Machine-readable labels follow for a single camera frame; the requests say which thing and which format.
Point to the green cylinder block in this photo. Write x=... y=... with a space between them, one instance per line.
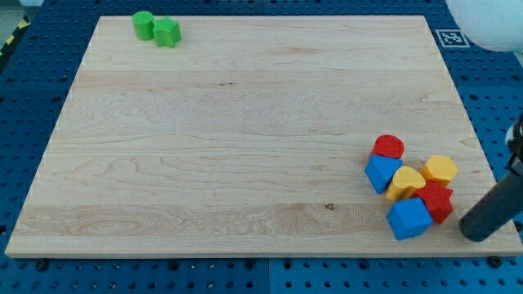
x=143 y=24

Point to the yellow hexagon block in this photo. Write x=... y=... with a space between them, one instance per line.
x=439 y=169

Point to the yellow black hazard tape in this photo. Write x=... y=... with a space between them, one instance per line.
x=15 y=38

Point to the green star block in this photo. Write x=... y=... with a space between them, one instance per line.
x=167 y=32

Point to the red cylinder block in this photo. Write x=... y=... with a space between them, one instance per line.
x=388 y=146

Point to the red star block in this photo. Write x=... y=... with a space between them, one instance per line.
x=436 y=199

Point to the white fiducial marker tag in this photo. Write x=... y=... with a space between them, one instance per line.
x=452 y=38

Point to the blue cube block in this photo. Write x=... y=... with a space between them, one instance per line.
x=409 y=218

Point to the blue triangle block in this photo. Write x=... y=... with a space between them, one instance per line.
x=380 y=170

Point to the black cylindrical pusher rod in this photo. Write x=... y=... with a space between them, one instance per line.
x=504 y=200

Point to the yellow heart block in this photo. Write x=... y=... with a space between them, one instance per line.
x=404 y=183

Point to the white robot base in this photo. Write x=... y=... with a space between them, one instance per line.
x=495 y=25

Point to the light wooden board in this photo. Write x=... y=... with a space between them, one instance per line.
x=249 y=138

